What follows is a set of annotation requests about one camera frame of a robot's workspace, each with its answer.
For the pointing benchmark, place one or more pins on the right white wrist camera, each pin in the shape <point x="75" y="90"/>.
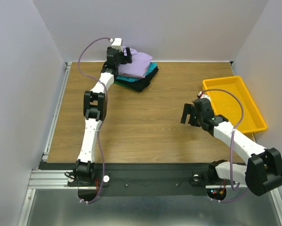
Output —
<point x="203" y="95"/>

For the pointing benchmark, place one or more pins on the green folded t shirt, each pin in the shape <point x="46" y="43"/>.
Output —
<point x="121" y="84"/>

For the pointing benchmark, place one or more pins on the cyan folded t shirt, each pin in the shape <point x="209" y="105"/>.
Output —
<point x="134" y="73"/>

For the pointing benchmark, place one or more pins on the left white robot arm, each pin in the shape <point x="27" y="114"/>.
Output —
<point x="95" y="103"/>

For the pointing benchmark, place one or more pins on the yellow plastic tray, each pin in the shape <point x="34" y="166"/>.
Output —
<point x="226" y="105"/>

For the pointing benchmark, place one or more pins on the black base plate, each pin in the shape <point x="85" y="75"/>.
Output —
<point x="147" y="179"/>

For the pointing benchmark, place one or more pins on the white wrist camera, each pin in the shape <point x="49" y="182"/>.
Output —
<point x="203" y="95"/>
<point x="116" y="43"/>

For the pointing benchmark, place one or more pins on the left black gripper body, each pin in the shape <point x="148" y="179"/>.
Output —
<point x="120" y="59"/>

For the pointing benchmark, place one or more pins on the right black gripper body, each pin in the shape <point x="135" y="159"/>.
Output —
<point x="192" y="113"/>

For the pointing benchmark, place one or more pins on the purple t shirt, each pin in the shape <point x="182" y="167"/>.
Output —
<point x="140" y="58"/>

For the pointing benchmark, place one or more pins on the black folded t shirt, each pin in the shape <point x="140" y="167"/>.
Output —
<point x="141" y="84"/>

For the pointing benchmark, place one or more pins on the front left aluminium rail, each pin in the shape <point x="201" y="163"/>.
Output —
<point x="49" y="179"/>

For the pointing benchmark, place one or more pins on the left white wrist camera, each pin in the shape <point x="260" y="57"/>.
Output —
<point x="116" y="43"/>

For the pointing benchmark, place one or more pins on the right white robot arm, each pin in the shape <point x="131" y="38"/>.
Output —
<point x="262" y="169"/>

